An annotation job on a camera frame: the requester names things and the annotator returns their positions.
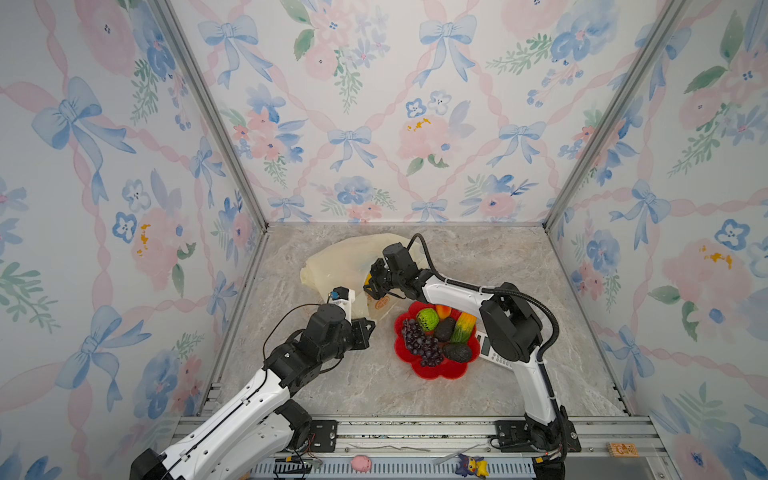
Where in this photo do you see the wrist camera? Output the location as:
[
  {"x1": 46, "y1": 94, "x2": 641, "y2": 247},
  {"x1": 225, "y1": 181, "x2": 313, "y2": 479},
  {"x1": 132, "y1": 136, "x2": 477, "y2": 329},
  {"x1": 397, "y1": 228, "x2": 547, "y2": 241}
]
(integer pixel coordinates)
[
  {"x1": 327, "y1": 286, "x2": 356, "y2": 321},
  {"x1": 382, "y1": 243, "x2": 419, "y2": 277}
]

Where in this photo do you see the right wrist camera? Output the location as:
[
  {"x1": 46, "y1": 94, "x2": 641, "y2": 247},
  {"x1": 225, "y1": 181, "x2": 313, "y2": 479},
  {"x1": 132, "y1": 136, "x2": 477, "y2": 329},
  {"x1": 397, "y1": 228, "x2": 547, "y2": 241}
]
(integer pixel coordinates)
[{"x1": 382, "y1": 243, "x2": 419, "y2": 277}]

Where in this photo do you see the aluminium rail frame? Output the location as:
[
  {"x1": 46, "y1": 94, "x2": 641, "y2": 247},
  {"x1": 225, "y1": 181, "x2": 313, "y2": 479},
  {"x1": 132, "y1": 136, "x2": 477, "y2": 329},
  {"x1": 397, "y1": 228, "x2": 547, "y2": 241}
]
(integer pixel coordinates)
[{"x1": 152, "y1": 413, "x2": 682, "y2": 480}]

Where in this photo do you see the purple yellow toy figure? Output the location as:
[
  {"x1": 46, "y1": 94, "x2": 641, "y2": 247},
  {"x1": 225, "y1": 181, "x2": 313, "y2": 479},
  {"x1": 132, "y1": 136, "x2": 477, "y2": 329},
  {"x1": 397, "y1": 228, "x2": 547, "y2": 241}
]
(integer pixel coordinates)
[{"x1": 455, "y1": 454, "x2": 490, "y2": 479}]

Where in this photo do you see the dark avocado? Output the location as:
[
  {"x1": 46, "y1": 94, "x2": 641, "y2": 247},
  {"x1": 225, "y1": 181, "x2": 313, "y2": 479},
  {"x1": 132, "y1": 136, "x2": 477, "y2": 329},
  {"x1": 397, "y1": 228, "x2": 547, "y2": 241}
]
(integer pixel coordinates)
[{"x1": 442, "y1": 343, "x2": 473, "y2": 364}]

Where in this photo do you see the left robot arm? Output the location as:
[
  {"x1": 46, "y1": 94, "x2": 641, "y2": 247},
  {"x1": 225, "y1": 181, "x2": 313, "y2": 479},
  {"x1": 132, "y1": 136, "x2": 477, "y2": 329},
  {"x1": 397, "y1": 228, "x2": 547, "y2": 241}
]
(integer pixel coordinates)
[{"x1": 129, "y1": 300, "x2": 376, "y2": 479}]

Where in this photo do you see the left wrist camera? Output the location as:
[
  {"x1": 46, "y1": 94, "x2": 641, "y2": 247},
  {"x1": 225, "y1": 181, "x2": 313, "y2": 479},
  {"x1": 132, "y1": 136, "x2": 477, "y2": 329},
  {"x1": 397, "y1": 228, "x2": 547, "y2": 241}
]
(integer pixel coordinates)
[{"x1": 327, "y1": 286, "x2": 356, "y2": 321}]

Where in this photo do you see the white calculator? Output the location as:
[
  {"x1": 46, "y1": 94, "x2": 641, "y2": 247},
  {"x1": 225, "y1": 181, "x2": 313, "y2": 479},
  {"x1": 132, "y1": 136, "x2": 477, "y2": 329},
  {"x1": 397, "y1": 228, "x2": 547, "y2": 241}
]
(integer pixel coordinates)
[{"x1": 475, "y1": 332, "x2": 512, "y2": 370}]

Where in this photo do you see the yellow plastic bag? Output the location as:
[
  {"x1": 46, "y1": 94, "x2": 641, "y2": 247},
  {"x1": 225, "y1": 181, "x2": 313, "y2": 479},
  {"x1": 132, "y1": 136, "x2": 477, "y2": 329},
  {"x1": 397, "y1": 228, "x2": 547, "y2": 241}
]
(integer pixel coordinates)
[{"x1": 300, "y1": 233, "x2": 408, "y2": 321}]

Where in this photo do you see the pink pig toy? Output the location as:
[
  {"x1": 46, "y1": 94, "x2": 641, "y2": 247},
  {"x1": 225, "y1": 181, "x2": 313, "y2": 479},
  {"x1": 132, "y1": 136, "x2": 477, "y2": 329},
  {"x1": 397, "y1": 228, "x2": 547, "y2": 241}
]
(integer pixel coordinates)
[{"x1": 350, "y1": 455, "x2": 373, "y2": 473}]

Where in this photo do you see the red apple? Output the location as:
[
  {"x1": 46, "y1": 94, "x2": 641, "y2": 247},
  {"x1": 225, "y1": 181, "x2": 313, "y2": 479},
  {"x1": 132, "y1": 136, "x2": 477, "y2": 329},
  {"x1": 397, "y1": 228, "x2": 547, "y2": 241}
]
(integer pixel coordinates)
[{"x1": 434, "y1": 305, "x2": 452, "y2": 321}]

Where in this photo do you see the small wooden tag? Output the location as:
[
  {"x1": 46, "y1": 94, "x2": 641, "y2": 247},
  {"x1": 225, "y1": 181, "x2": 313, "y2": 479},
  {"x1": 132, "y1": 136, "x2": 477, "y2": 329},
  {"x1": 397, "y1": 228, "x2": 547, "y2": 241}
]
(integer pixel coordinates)
[{"x1": 607, "y1": 442, "x2": 640, "y2": 458}]

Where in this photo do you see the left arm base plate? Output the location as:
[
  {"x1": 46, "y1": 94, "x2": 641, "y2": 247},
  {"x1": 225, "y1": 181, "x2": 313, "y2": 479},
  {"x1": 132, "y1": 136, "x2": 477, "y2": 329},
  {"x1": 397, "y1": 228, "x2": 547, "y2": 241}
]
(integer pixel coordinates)
[{"x1": 288, "y1": 420, "x2": 339, "y2": 453}]

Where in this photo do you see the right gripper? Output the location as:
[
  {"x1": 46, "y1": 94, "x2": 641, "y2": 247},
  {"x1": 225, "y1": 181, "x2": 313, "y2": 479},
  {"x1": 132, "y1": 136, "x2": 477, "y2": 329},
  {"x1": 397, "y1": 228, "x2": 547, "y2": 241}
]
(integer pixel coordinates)
[{"x1": 351, "y1": 257, "x2": 405, "y2": 301}]

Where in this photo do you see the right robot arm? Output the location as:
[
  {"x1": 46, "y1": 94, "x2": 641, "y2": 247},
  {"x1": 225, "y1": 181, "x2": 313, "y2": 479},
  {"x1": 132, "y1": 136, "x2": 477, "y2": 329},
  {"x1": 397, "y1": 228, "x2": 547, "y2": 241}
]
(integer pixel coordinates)
[{"x1": 363, "y1": 259, "x2": 570, "y2": 456}]

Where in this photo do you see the purple grape bunch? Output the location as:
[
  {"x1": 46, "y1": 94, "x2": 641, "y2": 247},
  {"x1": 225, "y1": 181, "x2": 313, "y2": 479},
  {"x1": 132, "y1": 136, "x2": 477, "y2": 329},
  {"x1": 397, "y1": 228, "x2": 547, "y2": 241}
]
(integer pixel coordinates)
[{"x1": 401, "y1": 319, "x2": 445, "y2": 368}]

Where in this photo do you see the red flower-shaped bowl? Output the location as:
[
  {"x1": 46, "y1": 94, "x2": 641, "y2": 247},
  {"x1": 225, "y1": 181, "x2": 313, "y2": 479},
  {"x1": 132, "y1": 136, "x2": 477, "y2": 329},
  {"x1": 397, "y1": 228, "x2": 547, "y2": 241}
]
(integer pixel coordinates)
[{"x1": 394, "y1": 301, "x2": 481, "y2": 380}]

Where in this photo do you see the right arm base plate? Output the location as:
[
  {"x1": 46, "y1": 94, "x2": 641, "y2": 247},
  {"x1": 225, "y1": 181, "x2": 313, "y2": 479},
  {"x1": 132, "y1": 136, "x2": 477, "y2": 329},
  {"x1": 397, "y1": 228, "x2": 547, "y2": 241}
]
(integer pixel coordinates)
[{"x1": 491, "y1": 417, "x2": 582, "y2": 453}]

